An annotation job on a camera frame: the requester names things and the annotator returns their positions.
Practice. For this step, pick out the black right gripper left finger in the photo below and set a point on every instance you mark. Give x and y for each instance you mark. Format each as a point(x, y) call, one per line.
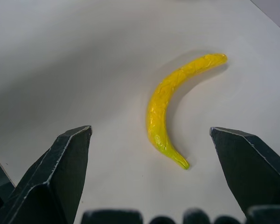
point(51, 177)

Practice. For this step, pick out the yellow banana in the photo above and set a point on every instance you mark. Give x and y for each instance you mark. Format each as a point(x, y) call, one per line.
point(159, 112)

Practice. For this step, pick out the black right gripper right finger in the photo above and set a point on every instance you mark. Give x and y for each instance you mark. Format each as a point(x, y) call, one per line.
point(252, 168)

